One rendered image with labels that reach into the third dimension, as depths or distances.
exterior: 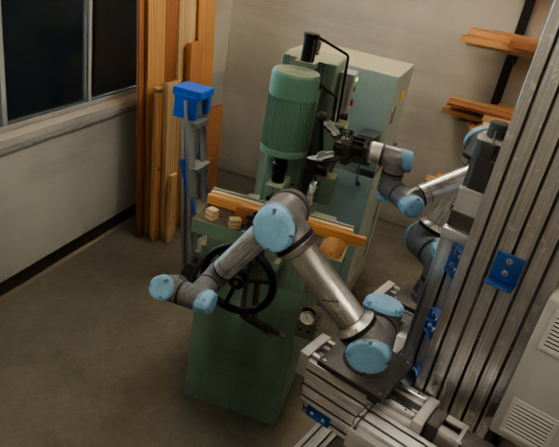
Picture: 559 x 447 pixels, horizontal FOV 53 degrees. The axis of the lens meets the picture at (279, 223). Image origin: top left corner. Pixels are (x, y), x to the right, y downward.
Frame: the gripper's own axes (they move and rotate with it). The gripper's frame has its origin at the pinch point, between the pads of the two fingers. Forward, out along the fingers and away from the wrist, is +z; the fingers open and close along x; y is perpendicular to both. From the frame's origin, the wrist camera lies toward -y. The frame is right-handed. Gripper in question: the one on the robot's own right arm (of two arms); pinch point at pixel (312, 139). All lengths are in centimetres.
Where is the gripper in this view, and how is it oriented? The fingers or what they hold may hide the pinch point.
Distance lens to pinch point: 201.6
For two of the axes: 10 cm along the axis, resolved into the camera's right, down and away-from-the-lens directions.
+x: -3.2, 9.0, -3.1
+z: -9.4, -2.7, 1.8
